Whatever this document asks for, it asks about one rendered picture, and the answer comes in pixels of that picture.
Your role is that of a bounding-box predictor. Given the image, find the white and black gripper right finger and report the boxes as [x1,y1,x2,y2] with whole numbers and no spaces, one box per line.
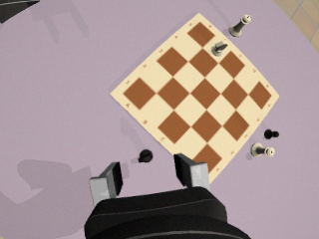
[173,153,210,192]

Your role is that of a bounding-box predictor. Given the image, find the brown and cream chessboard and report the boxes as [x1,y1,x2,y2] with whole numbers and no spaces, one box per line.
[111,13,279,184]

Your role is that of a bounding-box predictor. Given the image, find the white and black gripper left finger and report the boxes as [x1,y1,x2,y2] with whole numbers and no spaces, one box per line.
[89,161,123,207]

